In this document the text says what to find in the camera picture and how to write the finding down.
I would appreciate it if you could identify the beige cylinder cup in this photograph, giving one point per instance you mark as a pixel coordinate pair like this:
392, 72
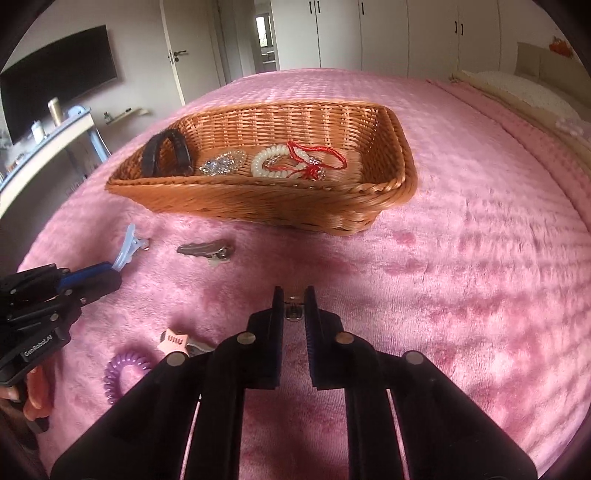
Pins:
55, 111

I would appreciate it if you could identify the small wall shelf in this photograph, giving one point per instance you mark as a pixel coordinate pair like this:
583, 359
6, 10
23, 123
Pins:
109, 119

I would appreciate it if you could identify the black wall television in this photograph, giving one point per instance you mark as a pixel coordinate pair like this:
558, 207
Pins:
64, 69

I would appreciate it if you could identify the person's left hand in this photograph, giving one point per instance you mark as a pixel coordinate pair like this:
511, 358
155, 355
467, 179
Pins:
35, 404

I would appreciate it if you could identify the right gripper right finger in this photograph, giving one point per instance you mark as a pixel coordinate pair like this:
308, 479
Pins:
405, 418

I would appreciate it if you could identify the white blue desk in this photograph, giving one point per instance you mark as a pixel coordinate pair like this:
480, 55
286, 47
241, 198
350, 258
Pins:
79, 121

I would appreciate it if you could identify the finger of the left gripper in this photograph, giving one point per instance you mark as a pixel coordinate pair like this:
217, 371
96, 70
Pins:
95, 288
71, 279

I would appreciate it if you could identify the white room door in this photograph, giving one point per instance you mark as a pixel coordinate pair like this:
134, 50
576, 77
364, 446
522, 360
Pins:
192, 47

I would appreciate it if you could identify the pink plush bedspread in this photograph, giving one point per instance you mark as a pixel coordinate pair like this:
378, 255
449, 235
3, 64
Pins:
486, 270

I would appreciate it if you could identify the silver rhinestone brooch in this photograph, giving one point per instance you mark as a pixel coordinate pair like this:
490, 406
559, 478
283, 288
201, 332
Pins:
226, 163

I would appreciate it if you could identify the grey metal hair clip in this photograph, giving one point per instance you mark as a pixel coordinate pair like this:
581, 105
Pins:
217, 251

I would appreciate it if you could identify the white dotted pillow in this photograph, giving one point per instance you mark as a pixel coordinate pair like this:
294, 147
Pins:
524, 89

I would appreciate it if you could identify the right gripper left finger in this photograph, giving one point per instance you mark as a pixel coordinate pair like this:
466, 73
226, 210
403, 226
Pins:
183, 420

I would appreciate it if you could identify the white wardrobe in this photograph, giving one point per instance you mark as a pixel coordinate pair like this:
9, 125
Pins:
425, 39

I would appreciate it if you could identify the white bottle on desk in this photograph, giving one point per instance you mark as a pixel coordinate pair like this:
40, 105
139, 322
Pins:
38, 132

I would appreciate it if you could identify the brown wicker basket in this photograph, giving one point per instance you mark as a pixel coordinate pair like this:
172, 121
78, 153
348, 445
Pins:
319, 165

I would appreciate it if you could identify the light blue hair clip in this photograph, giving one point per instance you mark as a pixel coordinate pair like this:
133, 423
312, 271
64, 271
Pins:
131, 245

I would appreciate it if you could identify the orange plush toy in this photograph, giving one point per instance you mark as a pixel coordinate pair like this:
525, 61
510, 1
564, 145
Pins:
561, 47

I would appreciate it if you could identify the beige headboard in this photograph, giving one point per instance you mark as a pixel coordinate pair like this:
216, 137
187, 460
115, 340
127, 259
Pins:
548, 67

